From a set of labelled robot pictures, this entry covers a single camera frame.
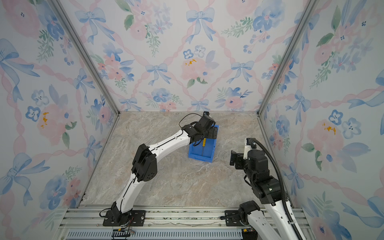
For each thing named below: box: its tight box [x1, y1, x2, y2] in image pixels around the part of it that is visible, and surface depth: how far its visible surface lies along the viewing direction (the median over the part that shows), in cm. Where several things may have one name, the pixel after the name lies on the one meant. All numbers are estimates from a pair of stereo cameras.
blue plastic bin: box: [188, 125, 220, 163], surface depth 97 cm
